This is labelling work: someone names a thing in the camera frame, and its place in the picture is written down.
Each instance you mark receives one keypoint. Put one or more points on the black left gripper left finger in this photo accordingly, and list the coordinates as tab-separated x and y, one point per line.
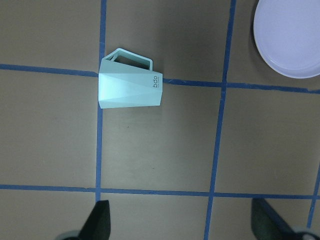
98	224

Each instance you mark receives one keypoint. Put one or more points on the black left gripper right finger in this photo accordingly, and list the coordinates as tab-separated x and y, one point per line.
267	224

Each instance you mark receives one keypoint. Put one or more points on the mint green faceted cup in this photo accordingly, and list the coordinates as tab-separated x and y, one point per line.
126	80

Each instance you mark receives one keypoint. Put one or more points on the lilac round plate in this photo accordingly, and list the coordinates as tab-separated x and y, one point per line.
287	36

